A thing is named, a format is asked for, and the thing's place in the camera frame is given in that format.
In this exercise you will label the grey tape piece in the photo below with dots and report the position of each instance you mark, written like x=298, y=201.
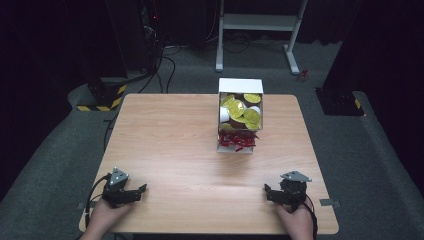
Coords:
x=81, y=205
x=330, y=202

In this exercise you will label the small red floor object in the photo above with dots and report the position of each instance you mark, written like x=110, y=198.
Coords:
x=302, y=75

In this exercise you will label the black yellow-striped stand base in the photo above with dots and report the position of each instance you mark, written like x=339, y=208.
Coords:
x=104, y=94

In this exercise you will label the white metal stand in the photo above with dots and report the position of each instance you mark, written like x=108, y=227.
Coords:
x=256, y=23

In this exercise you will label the white cardboard box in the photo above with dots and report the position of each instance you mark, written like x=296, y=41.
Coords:
x=240, y=115

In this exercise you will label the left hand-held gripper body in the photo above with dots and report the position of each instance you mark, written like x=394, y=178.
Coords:
x=114, y=190

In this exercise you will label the pile of gold-lidded cups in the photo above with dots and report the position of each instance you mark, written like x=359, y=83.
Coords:
x=240, y=111

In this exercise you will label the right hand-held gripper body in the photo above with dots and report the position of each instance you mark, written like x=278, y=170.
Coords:
x=293, y=190

